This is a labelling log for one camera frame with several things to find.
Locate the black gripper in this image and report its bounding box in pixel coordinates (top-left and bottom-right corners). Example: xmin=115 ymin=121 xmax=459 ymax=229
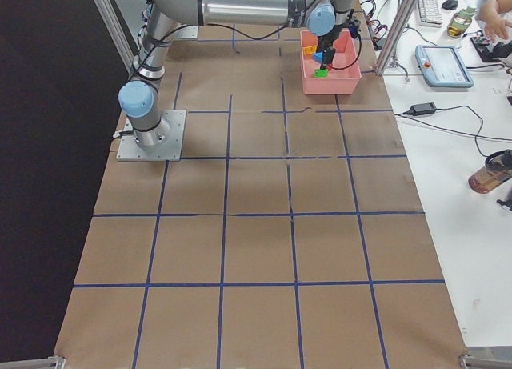
xmin=316 ymin=26 xmax=342 ymax=69

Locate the blue toy block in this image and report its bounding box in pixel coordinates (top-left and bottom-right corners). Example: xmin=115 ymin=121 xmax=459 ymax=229
xmin=313 ymin=53 xmax=323 ymax=63

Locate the yellow toy block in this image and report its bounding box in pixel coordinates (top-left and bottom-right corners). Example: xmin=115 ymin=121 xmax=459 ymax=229
xmin=302 ymin=45 xmax=317 ymax=55

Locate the green toy block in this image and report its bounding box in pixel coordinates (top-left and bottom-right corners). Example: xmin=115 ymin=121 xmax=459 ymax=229
xmin=314 ymin=68 xmax=329 ymax=78

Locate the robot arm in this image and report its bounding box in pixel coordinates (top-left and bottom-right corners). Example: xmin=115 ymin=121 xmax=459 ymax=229
xmin=118 ymin=0 xmax=359 ymax=150

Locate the pink plastic box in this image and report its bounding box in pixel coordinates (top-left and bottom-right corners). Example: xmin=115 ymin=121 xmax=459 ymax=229
xmin=300 ymin=30 xmax=362 ymax=95

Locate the person hand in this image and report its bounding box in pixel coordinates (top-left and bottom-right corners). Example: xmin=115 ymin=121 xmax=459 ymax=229
xmin=478 ymin=0 xmax=511 ymax=41

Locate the white keyboard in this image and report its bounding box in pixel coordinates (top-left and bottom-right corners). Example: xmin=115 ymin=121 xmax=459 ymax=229
xmin=416 ymin=0 xmax=443 ymax=28

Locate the black power adapter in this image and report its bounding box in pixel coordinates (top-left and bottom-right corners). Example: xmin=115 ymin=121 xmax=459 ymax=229
xmin=409 ymin=102 xmax=438 ymax=116

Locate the robot teach pendant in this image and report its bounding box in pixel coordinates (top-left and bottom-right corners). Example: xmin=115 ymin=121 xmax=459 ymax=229
xmin=414 ymin=45 xmax=474 ymax=89

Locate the black computer mouse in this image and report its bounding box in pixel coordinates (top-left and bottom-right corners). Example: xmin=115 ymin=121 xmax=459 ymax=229
xmin=441 ymin=0 xmax=458 ymax=10

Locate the brown water bottle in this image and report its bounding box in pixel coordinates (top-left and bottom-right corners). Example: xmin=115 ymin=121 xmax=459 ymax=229
xmin=468 ymin=150 xmax=511 ymax=194

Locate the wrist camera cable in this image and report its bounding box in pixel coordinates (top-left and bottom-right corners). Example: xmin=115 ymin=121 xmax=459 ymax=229
xmin=330 ymin=28 xmax=363 ymax=72

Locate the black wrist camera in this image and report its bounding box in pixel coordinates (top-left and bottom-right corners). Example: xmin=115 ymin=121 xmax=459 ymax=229
xmin=346 ymin=9 xmax=360 ymax=39

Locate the aluminium frame post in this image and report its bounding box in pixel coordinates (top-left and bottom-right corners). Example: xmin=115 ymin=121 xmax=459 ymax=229
xmin=375 ymin=0 xmax=417 ymax=75

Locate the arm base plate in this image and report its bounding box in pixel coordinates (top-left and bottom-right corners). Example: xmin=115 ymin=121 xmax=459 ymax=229
xmin=116 ymin=110 xmax=187 ymax=162

